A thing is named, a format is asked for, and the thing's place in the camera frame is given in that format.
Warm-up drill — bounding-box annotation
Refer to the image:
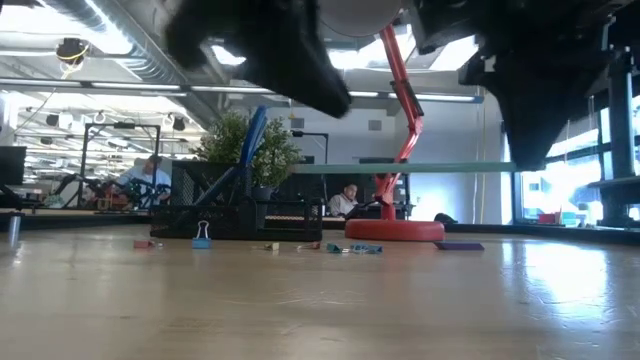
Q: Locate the person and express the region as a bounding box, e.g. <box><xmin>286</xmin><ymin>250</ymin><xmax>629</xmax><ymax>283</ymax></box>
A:
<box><xmin>116</xmin><ymin>154</ymin><xmax>173</xmax><ymax>202</ymax></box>
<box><xmin>327</xmin><ymin>182</ymin><xmax>374</xmax><ymax>218</ymax></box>

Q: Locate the large blue binder clip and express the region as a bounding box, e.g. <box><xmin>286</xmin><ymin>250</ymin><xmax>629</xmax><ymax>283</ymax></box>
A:
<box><xmin>191</xmin><ymin>220</ymin><xmax>213</xmax><ymax>251</ymax></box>

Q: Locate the black ceiling camera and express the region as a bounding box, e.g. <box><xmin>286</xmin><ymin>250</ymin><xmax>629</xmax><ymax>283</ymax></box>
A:
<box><xmin>54</xmin><ymin>37</ymin><xmax>92</xmax><ymax>67</ymax></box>

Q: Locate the black monitor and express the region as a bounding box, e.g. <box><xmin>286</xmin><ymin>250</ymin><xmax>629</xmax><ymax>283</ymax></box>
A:
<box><xmin>0</xmin><ymin>145</ymin><xmax>27</xmax><ymax>186</ymax></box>

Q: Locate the black background station frame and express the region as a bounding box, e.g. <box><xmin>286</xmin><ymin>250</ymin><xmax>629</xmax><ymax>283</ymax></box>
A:
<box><xmin>78</xmin><ymin>122</ymin><xmax>162</xmax><ymax>209</ymax></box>

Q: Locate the purple sticky note pad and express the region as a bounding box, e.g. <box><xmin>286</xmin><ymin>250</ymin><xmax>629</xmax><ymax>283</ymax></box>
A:
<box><xmin>433</xmin><ymin>241</ymin><xmax>486</xmax><ymax>252</ymax></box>

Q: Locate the silver metal post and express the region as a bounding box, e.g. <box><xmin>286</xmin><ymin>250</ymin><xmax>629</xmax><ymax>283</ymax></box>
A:
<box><xmin>7</xmin><ymin>211</ymin><xmax>23</xmax><ymax>249</ymax></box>

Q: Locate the black mesh desk organizer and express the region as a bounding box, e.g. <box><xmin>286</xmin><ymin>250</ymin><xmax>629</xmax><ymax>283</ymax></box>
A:
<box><xmin>149</xmin><ymin>159</ymin><xmax>324</xmax><ymax>242</ymax></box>

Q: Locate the red desk lamp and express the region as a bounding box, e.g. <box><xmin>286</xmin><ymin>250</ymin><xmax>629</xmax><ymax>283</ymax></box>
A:
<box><xmin>317</xmin><ymin>0</ymin><xmax>446</xmax><ymax>243</ymax></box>

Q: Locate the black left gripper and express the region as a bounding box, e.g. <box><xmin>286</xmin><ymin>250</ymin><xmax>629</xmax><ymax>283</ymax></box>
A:
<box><xmin>164</xmin><ymin>0</ymin><xmax>352</xmax><ymax>120</ymax></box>

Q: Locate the black cabinet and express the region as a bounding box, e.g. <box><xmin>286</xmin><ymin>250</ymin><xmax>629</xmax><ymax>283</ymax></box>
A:
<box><xmin>322</xmin><ymin>155</ymin><xmax>412</xmax><ymax>220</ymax></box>

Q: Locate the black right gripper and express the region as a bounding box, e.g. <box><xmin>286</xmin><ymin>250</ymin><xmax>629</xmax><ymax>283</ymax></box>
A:
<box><xmin>413</xmin><ymin>0</ymin><xmax>640</xmax><ymax>172</ymax></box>

